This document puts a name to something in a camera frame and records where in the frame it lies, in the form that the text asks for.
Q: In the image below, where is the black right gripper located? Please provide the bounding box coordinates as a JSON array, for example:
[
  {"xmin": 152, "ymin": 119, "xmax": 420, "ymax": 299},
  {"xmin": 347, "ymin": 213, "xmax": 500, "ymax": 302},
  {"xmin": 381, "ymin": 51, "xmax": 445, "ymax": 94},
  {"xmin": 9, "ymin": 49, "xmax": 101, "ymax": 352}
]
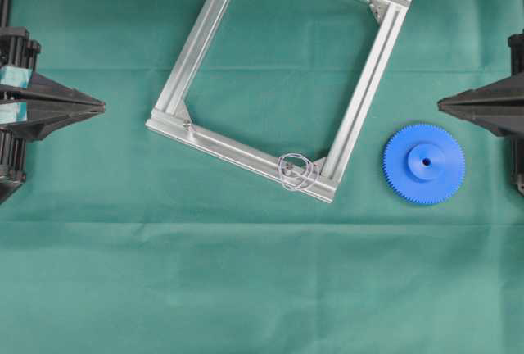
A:
[{"xmin": 437, "ymin": 33, "xmax": 523, "ymax": 195}]

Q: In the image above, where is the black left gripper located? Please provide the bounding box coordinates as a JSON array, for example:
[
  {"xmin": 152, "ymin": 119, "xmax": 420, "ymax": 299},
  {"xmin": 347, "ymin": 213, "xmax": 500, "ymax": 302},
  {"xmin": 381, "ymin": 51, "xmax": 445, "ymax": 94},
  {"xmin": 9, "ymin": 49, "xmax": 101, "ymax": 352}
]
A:
[{"xmin": 1, "ymin": 26, "xmax": 105, "ymax": 182}]

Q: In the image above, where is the blue plastic gear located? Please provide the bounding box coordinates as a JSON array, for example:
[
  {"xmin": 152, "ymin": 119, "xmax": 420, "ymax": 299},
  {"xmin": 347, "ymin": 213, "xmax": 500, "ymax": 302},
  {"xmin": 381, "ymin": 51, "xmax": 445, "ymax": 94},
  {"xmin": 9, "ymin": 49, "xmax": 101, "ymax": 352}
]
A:
[{"xmin": 382, "ymin": 123, "xmax": 466, "ymax": 205}]

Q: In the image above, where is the green table cloth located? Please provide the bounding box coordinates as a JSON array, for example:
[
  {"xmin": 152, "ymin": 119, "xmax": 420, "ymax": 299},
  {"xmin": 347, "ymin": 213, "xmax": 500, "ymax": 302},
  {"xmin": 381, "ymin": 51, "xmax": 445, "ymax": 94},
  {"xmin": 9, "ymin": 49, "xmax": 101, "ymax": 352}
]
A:
[{"xmin": 1, "ymin": 0, "xmax": 523, "ymax": 353}]

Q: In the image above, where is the square aluminium extrusion frame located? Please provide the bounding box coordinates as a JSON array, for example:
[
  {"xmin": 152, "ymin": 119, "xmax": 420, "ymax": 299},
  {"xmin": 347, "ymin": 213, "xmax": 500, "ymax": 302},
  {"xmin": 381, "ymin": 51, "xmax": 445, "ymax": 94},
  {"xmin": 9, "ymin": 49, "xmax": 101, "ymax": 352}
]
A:
[{"xmin": 146, "ymin": 0, "xmax": 413, "ymax": 203}]

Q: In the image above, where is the thin white wire loop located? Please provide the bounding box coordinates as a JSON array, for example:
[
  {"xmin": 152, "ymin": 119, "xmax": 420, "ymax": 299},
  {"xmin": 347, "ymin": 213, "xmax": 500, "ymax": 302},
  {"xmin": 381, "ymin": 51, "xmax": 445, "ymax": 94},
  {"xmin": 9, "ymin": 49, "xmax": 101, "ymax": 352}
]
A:
[{"xmin": 277, "ymin": 152, "xmax": 323, "ymax": 192}]

